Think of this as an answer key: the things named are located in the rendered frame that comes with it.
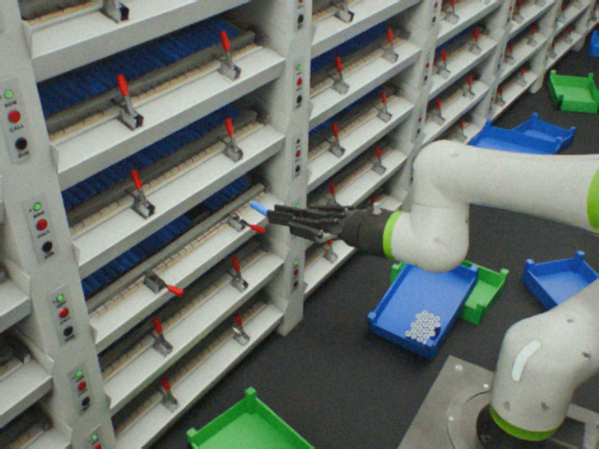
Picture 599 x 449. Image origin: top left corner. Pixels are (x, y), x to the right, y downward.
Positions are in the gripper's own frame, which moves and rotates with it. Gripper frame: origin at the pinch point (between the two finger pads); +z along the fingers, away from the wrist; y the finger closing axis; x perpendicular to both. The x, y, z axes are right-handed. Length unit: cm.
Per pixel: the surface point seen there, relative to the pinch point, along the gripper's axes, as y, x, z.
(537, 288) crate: -78, 63, -26
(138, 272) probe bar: 25.0, 3.2, 20.0
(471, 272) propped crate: -59, 48, -14
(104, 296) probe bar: 34.2, 3.2, 20.1
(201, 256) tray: 10.3, 7.7, 17.4
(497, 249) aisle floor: -95, 62, -8
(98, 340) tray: 40.4, 8.0, 16.6
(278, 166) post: -19.1, -1.1, 15.7
